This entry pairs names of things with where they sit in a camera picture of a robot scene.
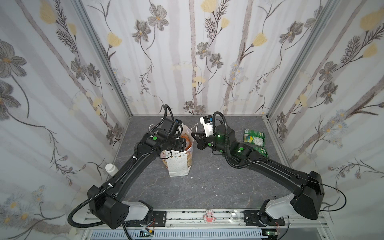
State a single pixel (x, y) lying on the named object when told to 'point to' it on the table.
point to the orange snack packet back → (188, 141)
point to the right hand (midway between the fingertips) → (190, 130)
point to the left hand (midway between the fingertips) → (181, 140)
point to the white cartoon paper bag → (178, 163)
